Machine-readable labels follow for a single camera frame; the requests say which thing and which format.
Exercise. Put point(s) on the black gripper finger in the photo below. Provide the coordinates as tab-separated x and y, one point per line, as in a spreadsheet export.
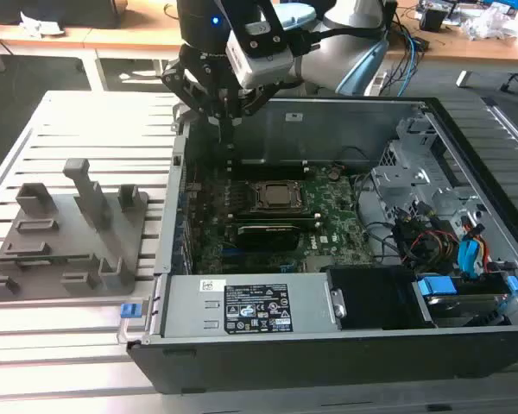
259	97
190	88

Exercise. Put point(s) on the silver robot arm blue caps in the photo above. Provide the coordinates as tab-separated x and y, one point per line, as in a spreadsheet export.
354	13

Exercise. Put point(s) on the black RAM slot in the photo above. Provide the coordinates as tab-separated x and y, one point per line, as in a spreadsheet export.
272	174

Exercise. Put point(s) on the CPU chip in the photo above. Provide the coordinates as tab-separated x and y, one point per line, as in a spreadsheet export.
280	195

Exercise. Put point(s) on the CPU socket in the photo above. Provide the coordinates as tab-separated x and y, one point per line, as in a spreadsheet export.
253	202

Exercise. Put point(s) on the round coin cell battery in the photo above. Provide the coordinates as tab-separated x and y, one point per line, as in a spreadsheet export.
334	174

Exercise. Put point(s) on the white power strip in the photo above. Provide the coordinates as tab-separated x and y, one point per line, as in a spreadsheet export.
378	84

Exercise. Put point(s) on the black expansion slot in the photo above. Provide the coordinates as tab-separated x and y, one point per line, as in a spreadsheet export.
280	217

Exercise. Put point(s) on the green motherboard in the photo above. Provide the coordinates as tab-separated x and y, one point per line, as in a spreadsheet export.
336	215

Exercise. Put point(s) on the black graphics card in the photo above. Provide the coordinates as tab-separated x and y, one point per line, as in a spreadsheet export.
267	239

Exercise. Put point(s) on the large black box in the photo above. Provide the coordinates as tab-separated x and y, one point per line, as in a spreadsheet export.
56	13

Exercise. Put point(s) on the silver metal drive cage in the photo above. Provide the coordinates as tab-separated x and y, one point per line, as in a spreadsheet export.
397	181

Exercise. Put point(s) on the crumpled white paper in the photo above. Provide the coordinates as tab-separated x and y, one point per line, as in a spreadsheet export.
41	23

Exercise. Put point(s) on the small black box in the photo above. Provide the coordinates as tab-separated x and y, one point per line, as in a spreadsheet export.
433	19

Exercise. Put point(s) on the grey parts rack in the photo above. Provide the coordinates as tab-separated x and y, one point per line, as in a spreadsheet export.
69	241

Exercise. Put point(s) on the silver power supply box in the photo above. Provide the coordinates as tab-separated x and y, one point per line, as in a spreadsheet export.
190	310

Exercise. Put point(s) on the black plastic bay cover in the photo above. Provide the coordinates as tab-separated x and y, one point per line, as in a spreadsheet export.
371	297

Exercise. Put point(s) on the blue case latch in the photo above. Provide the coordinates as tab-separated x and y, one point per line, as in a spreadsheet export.
129	311

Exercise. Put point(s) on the clear plastic bags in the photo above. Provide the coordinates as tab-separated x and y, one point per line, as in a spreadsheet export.
488	23

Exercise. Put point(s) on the black open PC case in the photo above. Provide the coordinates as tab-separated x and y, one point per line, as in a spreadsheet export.
285	366

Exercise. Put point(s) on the hard disk in blue carrier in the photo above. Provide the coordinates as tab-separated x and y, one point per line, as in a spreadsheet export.
457	302

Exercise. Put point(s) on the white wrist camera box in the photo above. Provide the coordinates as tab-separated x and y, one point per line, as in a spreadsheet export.
263	64

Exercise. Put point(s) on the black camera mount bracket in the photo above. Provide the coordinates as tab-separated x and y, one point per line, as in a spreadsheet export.
267	13

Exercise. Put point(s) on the wooden desk white frame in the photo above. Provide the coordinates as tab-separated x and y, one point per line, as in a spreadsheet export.
90	36
479	49

